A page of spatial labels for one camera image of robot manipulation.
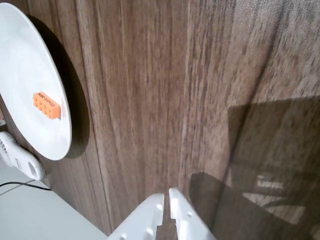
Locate thin black cable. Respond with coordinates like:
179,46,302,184
0,181,52,193

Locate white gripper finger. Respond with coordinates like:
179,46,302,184
107,192,165,240
168,187,217,240

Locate white handheld fan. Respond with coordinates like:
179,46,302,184
0,131,45,181

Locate orange lego block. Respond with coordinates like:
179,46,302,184
32,91,62,121

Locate white round plate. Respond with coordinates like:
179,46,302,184
0,2,73,161

